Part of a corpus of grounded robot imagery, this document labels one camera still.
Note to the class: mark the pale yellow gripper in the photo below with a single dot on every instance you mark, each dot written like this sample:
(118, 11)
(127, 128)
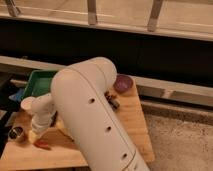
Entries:
(32, 137)

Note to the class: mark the red chili pepper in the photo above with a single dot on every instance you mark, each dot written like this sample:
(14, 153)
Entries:
(42, 144)

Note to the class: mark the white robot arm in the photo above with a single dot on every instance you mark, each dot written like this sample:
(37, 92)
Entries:
(77, 94)

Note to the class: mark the purple bowl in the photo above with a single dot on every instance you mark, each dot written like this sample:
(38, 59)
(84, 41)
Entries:
(123, 83)

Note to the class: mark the small metal can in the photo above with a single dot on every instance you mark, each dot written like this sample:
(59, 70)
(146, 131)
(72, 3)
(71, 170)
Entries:
(16, 134)

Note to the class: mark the white paper cup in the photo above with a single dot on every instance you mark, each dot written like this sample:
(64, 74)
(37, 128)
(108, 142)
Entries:
(26, 104)

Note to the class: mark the blue cloth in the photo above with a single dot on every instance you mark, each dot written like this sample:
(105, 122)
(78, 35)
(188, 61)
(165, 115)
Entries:
(17, 97)

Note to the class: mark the green plastic tray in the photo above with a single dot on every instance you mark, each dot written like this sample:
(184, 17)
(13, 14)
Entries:
(39, 83)

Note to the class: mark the brown grape bunch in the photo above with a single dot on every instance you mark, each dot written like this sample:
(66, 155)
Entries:
(112, 100)

